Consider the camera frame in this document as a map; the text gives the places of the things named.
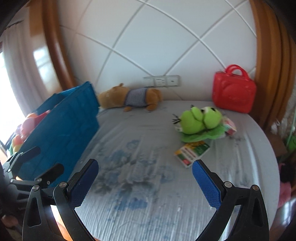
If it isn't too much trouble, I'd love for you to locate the pink pig plush red dress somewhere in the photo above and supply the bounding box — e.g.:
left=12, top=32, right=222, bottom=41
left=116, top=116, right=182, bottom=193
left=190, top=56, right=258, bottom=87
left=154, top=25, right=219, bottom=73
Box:
left=21, top=110, right=50, bottom=136

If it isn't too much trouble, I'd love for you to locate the green frog plush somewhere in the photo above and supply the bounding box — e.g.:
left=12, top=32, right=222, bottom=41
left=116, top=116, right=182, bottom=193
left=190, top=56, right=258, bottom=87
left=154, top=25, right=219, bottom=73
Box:
left=172, top=105, right=226, bottom=143

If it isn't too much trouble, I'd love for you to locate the pink pig plush orange dress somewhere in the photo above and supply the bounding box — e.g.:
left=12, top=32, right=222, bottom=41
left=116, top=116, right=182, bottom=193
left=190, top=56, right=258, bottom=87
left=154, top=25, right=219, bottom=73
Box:
left=11, top=129, right=27, bottom=148

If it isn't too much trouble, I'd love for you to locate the blue plastic storage crate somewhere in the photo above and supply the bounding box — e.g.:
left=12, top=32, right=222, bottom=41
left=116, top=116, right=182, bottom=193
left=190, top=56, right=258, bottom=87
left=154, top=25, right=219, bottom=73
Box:
left=16, top=82, right=99, bottom=187

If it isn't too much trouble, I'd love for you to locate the green yellow medicine box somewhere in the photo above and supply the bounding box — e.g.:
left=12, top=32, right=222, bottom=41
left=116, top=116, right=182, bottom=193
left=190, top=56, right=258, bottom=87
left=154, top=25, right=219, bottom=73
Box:
left=174, top=141, right=210, bottom=168

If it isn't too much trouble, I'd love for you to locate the small pink white box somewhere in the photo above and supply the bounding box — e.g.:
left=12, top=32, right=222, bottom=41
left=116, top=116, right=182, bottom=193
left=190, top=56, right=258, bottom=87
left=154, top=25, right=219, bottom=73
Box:
left=222, top=116, right=237, bottom=136

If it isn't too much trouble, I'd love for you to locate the brown bear plush striped shirt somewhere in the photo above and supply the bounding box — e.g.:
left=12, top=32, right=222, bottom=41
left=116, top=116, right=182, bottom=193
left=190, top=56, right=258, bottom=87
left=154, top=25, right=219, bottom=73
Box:
left=97, top=83, right=163, bottom=112

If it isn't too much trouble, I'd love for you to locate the red plastic toy case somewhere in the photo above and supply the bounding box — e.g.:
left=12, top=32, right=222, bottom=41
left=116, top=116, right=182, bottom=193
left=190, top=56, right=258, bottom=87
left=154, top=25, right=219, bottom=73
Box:
left=212, top=64, right=257, bottom=113

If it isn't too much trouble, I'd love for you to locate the white wall socket panel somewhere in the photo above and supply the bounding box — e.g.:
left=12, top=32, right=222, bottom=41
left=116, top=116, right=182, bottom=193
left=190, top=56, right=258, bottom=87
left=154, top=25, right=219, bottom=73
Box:
left=143, top=75, right=181, bottom=87

